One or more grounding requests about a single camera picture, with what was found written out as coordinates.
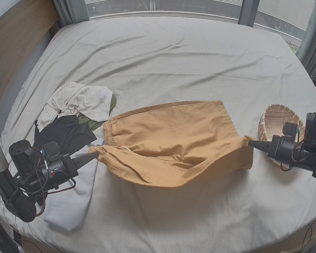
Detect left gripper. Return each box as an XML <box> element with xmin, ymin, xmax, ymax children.
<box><xmin>52</xmin><ymin>153</ymin><xmax>80</xmax><ymax>180</ymax></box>

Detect black cable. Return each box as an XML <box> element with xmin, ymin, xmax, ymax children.
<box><xmin>35</xmin><ymin>177</ymin><xmax>76</xmax><ymax>217</ymax></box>

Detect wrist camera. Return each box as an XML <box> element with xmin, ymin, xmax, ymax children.
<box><xmin>41</xmin><ymin>141</ymin><xmax>61</xmax><ymax>163</ymax></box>
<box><xmin>282</xmin><ymin>122</ymin><xmax>298</xmax><ymax>142</ymax></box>

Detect black garment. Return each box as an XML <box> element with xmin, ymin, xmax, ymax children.
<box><xmin>34</xmin><ymin>115</ymin><xmax>97</xmax><ymax>153</ymax></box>

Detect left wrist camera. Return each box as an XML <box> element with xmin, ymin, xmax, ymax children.
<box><xmin>41</xmin><ymin>141</ymin><xmax>61</xmax><ymax>163</ymax></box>

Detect grey-green curtain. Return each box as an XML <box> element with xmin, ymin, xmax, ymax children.
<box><xmin>296</xmin><ymin>0</ymin><xmax>316</xmax><ymax>76</ymax></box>
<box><xmin>46</xmin><ymin>0</ymin><xmax>91</xmax><ymax>29</ymax></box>

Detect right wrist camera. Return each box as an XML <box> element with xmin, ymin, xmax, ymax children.
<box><xmin>282</xmin><ymin>122</ymin><xmax>298</xmax><ymax>142</ymax></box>

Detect pale blue garment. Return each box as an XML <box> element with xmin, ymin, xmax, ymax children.
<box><xmin>43</xmin><ymin>138</ymin><xmax>107</xmax><ymax>231</ymax></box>

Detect tan shorts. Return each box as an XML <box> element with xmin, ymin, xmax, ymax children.
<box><xmin>88</xmin><ymin>100</ymin><xmax>255</xmax><ymax>196</ymax></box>

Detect white garment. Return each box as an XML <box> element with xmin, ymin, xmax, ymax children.
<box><xmin>38</xmin><ymin>81</ymin><xmax>114</xmax><ymax>131</ymax></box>

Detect bed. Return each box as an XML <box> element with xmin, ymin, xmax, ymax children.
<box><xmin>0</xmin><ymin>0</ymin><xmax>316</xmax><ymax>253</ymax></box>

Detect green garment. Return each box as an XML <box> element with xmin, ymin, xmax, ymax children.
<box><xmin>76</xmin><ymin>94</ymin><xmax>118</xmax><ymax>133</ymax></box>

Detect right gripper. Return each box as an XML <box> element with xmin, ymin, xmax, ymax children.
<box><xmin>268</xmin><ymin>136</ymin><xmax>297</xmax><ymax>166</ymax></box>

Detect round woven basket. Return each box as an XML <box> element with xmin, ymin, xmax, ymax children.
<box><xmin>258</xmin><ymin>103</ymin><xmax>306</xmax><ymax>167</ymax></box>

